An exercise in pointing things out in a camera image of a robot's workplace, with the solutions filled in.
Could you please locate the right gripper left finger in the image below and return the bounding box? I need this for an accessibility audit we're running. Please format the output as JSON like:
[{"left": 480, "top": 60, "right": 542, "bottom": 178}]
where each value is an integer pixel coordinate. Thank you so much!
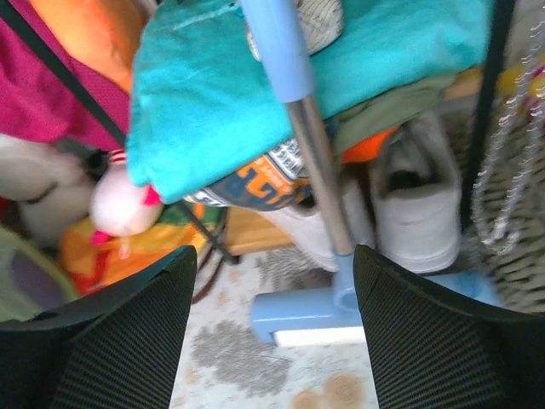
[{"left": 1, "top": 246, "right": 197, "bottom": 408}]

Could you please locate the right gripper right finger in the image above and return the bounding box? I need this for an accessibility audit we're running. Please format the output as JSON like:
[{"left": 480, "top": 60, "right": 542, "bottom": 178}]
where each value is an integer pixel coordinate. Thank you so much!
[{"left": 353, "top": 245, "right": 544, "bottom": 408}]

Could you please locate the green trash bag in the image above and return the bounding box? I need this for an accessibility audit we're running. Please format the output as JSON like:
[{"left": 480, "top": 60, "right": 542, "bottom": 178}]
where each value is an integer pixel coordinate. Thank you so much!
[{"left": 1, "top": 228, "right": 81, "bottom": 322}]

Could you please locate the rainbow striped bag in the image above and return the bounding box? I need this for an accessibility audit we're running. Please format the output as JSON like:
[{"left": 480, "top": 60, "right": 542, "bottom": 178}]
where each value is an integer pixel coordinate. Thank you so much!
[{"left": 60, "top": 205, "right": 211, "bottom": 296}]

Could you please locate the magenta cloth bag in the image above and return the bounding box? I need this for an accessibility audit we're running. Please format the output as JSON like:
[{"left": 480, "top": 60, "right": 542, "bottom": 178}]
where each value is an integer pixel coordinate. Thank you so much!
[{"left": 1, "top": 1, "right": 129, "bottom": 151}]

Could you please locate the pink white plush doll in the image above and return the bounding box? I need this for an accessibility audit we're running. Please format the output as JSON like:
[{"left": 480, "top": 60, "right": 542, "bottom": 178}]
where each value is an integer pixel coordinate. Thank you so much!
[{"left": 89, "top": 149, "right": 164, "bottom": 246}]

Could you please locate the beige chenille mop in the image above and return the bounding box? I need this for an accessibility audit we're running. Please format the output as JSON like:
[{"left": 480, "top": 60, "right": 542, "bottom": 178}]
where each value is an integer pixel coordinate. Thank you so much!
[{"left": 462, "top": 105, "right": 544, "bottom": 314}]

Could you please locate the right white sneaker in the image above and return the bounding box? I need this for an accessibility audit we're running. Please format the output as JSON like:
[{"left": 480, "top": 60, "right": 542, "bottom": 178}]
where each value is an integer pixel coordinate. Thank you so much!
[{"left": 369, "top": 111, "right": 461, "bottom": 274}]

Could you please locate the white sneaker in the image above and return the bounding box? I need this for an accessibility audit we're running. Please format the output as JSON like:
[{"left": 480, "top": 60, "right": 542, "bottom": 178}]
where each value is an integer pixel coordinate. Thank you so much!
[
  {"left": 257, "top": 178, "right": 375, "bottom": 272},
  {"left": 369, "top": 111, "right": 461, "bottom": 274}
]

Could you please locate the black metal wooden shelf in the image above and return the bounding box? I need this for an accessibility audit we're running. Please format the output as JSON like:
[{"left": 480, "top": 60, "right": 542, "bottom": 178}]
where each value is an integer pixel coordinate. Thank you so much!
[{"left": 12, "top": 11, "right": 520, "bottom": 256}]

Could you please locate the left white sneaker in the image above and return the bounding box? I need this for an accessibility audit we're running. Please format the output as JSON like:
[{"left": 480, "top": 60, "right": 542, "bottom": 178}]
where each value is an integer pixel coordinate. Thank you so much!
[{"left": 257, "top": 178, "right": 375, "bottom": 272}]

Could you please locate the white sheep plush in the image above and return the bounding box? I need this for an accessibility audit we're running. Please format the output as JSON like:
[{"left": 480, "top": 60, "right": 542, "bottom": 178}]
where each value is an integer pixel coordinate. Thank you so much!
[{"left": 1, "top": 135, "right": 95, "bottom": 248}]

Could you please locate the graphic print shirt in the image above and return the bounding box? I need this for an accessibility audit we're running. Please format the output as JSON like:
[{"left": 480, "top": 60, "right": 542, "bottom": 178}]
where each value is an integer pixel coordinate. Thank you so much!
[{"left": 185, "top": 138, "right": 312, "bottom": 211}]

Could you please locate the teal folded cloth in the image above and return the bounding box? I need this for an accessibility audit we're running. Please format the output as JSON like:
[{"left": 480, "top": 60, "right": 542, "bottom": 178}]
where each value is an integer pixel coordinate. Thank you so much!
[{"left": 126, "top": 1, "right": 493, "bottom": 203}]

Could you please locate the orange plush toy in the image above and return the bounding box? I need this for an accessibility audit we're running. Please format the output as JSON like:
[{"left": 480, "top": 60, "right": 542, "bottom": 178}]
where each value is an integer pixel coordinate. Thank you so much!
[{"left": 31, "top": 0, "right": 158, "bottom": 93}]

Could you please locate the silver chain strap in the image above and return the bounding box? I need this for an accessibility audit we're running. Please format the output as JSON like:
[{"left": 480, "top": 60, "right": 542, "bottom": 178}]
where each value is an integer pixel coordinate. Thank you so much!
[{"left": 470, "top": 16, "right": 545, "bottom": 256}]

